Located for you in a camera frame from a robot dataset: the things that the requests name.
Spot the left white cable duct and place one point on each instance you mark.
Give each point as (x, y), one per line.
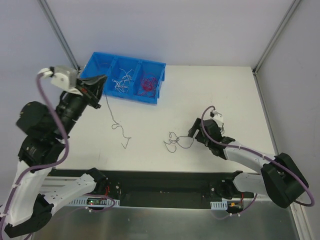
(88, 201)

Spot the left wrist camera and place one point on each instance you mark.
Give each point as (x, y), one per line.
(63, 77)

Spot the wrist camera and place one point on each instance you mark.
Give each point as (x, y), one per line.
(217, 117)
(63, 77)

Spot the blue compartment bin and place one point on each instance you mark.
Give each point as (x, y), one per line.
(128, 78)

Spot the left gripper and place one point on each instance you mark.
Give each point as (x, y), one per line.
(90, 94)

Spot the right aluminium frame post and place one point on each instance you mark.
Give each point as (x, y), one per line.
(277, 34)

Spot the white cable duct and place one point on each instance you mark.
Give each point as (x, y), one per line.
(88, 201)
(219, 205)

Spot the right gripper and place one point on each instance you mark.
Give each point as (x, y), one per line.
(200, 131)

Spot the left aluminium frame post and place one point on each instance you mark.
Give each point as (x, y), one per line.
(46, 9)

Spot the aluminium front rail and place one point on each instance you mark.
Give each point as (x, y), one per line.
(51, 183)

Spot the right white cable duct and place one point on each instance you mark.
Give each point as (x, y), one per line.
(219, 205)

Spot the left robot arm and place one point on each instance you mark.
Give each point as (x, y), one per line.
(46, 145)

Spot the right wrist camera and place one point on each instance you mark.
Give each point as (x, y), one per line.
(217, 117)

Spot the aluminium frame post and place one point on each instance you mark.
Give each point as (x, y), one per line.
(46, 9)
(277, 34)

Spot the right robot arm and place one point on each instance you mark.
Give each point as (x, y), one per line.
(277, 176)

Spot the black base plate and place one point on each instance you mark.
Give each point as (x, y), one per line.
(175, 190)

